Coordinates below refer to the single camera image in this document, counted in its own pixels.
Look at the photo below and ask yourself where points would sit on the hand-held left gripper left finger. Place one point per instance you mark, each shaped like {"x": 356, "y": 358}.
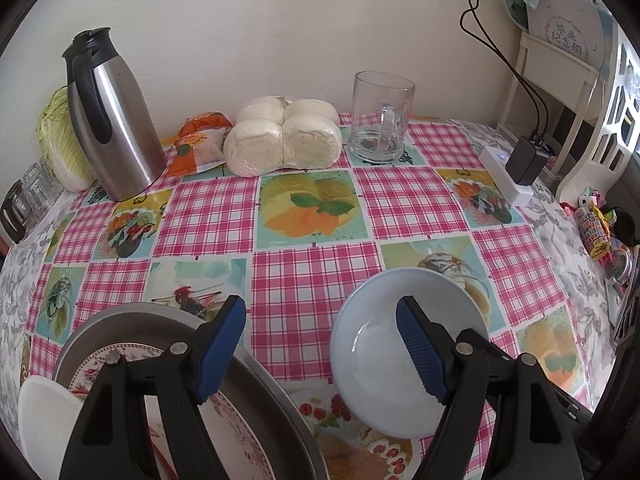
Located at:
{"x": 220, "y": 350}

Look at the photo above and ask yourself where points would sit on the white square bowl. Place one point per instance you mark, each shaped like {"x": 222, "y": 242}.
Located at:
{"x": 45, "y": 420}

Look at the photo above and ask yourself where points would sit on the small white floral bowl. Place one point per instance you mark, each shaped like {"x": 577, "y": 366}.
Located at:
{"x": 370, "y": 360}

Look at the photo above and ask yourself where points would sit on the napa cabbage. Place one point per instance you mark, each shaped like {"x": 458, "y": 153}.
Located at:
{"x": 60, "y": 150}

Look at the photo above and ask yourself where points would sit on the clear glass mug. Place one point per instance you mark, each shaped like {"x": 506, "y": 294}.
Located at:
{"x": 375, "y": 120}

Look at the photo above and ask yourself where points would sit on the pink checked tablecloth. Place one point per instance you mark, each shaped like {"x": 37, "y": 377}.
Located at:
{"x": 300, "y": 270}

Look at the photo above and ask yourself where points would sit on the black charger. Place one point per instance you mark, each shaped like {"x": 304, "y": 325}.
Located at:
{"x": 525, "y": 162}

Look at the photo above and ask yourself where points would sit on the white album box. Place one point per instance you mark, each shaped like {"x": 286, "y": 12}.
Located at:
{"x": 565, "y": 25}

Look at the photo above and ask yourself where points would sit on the stainless steel thermos jug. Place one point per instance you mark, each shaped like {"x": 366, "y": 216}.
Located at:
{"x": 120, "y": 125}

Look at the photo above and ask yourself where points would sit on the bag of steamed buns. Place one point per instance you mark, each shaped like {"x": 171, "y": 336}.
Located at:
{"x": 280, "y": 140}

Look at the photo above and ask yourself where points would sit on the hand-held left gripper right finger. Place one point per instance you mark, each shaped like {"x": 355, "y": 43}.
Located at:
{"x": 420, "y": 350}

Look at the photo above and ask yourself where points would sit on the clear drinking glass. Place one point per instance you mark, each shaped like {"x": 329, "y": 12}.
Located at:
{"x": 52, "y": 177}
{"x": 35, "y": 187}

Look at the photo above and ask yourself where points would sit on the white power strip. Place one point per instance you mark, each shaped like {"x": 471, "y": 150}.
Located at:
{"x": 500, "y": 172}

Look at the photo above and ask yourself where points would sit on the colourful candy tube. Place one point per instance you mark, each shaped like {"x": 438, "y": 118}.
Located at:
{"x": 594, "y": 230}

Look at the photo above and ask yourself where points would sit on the orange snack packet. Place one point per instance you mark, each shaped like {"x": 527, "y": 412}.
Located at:
{"x": 197, "y": 147}

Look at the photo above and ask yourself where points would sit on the small round printed tin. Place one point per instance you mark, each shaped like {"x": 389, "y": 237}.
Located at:
{"x": 620, "y": 264}

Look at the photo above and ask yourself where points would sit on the round pink floral plate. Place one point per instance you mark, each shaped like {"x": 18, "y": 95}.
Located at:
{"x": 235, "y": 430}

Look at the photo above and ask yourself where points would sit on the large stainless steel basin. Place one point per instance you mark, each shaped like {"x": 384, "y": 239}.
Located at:
{"x": 270, "y": 420}

